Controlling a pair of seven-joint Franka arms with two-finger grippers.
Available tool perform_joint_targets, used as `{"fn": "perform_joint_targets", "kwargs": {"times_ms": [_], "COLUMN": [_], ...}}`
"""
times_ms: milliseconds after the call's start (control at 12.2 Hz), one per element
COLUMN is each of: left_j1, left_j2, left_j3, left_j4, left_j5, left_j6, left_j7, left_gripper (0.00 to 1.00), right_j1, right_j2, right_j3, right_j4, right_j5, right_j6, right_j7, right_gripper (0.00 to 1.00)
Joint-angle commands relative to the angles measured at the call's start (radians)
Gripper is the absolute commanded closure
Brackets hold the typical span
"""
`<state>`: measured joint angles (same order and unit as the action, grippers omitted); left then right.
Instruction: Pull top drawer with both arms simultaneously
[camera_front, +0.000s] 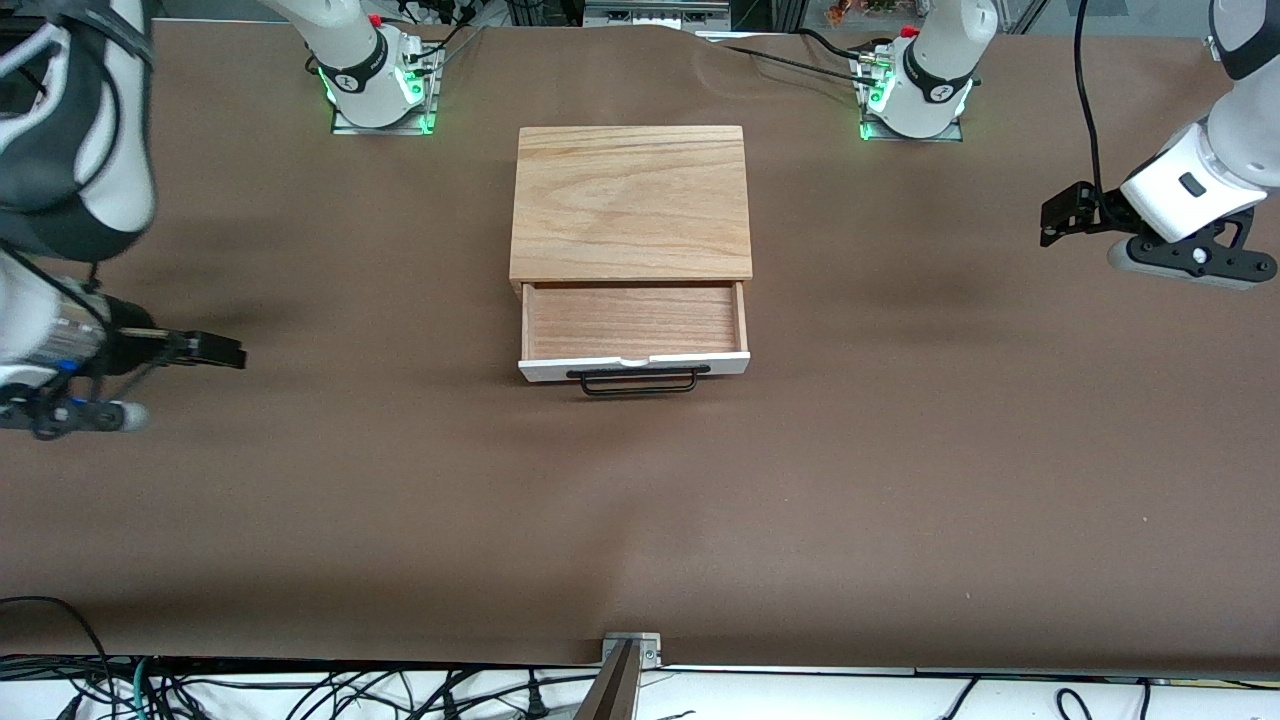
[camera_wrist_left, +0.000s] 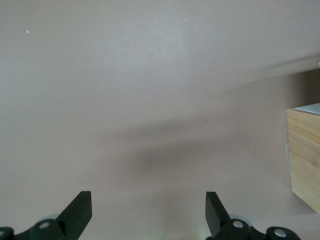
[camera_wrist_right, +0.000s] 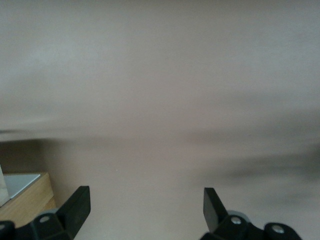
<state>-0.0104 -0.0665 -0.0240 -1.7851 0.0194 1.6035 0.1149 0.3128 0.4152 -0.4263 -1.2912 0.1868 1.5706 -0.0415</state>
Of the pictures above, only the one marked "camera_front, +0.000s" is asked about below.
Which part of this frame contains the white-front drawer with black handle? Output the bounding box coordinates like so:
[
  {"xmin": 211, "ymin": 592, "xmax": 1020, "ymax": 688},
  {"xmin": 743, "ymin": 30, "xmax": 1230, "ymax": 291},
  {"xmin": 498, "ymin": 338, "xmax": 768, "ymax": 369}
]
[{"xmin": 517, "ymin": 280, "xmax": 752, "ymax": 398}]

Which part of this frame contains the wooden drawer cabinet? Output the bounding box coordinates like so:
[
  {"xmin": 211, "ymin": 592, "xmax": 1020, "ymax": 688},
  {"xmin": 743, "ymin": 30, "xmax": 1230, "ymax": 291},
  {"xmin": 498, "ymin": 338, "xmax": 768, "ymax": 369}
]
[{"xmin": 509, "ymin": 125, "xmax": 754, "ymax": 293}]

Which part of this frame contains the brown table mat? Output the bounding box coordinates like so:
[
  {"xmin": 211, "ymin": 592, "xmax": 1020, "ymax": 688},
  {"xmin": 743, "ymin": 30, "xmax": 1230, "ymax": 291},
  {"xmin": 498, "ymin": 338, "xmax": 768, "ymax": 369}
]
[{"xmin": 0, "ymin": 20, "xmax": 1280, "ymax": 673}]

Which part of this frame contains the black looped floor cable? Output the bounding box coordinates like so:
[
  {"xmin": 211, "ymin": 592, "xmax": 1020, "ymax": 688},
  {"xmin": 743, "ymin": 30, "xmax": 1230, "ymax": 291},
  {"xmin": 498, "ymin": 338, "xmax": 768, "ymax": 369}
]
[{"xmin": 0, "ymin": 596, "xmax": 113, "ymax": 720}]

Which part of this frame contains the thin black table cable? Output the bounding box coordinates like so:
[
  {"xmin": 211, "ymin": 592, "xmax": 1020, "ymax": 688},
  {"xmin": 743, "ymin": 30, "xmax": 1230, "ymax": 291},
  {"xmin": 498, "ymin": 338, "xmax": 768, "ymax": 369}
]
[{"xmin": 722, "ymin": 44, "xmax": 871, "ymax": 83}]

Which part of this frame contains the grey metal frame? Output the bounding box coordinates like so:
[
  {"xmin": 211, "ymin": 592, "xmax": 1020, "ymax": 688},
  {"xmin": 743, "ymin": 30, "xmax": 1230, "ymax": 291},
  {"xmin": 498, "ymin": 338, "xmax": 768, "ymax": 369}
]
[{"xmin": 585, "ymin": 0, "xmax": 731, "ymax": 29}]

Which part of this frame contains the metal clamp bracket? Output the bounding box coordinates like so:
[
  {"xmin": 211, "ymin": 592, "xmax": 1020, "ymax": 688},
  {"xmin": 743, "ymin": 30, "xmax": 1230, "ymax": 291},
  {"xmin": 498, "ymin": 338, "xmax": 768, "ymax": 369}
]
[{"xmin": 602, "ymin": 630, "xmax": 663, "ymax": 669}]

